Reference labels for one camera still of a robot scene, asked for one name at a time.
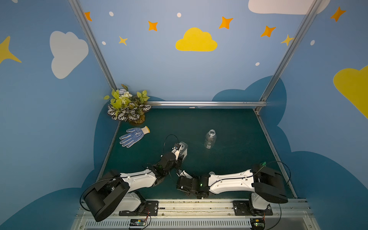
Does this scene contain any square clear plastic bottle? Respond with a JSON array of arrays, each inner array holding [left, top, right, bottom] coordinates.
[[177, 142, 188, 163]]

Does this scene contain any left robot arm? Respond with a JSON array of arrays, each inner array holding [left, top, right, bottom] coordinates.
[[80, 142, 188, 222]]

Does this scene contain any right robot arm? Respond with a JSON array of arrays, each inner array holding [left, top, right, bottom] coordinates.
[[176, 165, 288, 216]]

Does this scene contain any round clear plastic bottle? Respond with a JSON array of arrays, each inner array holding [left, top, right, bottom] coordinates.
[[204, 129, 217, 149]]

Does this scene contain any blue dotted work glove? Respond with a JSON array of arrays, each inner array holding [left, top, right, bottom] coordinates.
[[119, 126, 150, 148]]

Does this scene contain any left controller board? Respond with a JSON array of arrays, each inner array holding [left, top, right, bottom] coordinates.
[[129, 219, 148, 228]]

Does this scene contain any controller board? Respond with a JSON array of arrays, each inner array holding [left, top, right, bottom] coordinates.
[[129, 219, 148, 228], [250, 218, 265, 230]]

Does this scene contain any artificial potted plant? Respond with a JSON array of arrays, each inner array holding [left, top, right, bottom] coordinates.
[[103, 84, 152, 125]]

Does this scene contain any right controller board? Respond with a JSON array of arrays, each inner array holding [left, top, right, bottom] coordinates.
[[250, 218, 265, 230]]

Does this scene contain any aluminium front rail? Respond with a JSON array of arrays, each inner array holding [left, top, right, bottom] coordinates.
[[71, 199, 320, 230]]

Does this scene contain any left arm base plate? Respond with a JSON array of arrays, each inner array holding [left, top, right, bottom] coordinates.
[[119, 200, 159, 217]]

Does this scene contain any aluminium back frame bar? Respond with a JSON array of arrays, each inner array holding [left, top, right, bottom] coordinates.
[[148, 101, 267, 108]]

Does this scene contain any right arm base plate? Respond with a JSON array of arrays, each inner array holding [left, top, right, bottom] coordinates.
[[232, 200, 273, 217]]

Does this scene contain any left aluminium frame post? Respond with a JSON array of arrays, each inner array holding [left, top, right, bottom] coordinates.
[[68, 0, 117, 90]]

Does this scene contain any aluminium frame post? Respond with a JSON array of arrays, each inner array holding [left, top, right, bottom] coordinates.
[[259, 0, 323, 104], [68, 0, 117, 90]]

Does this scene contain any right aluminium frame post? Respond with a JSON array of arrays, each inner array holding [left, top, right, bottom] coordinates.
[[259, 0, 323, 104]]

